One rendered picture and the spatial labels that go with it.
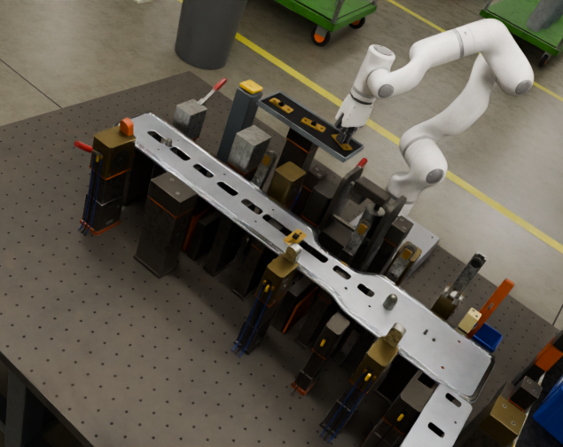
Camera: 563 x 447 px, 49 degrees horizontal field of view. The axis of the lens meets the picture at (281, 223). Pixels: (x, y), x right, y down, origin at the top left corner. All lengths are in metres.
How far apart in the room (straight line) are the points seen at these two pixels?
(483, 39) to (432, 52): 0.16
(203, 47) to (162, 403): 3.29
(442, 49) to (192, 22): 2.89
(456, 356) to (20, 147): 1.65
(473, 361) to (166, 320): 0.90
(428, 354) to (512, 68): 0.90
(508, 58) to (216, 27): 2.86
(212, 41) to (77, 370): 3.24
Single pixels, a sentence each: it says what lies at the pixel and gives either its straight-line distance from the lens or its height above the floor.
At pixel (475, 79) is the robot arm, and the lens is 2.15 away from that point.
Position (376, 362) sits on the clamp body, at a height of 1.04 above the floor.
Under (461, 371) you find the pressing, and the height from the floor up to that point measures 1.00.
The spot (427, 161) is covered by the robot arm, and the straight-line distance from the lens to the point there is 2.12.
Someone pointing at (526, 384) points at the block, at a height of 1.08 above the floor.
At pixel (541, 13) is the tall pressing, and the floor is 0.48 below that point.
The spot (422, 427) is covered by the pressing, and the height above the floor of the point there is 1.00.
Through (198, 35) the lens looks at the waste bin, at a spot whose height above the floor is 0.25.
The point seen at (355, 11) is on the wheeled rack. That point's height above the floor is 0.28.
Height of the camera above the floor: 2.17
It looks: 38 degrees down
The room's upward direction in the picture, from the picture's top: 23 degrees clockwise
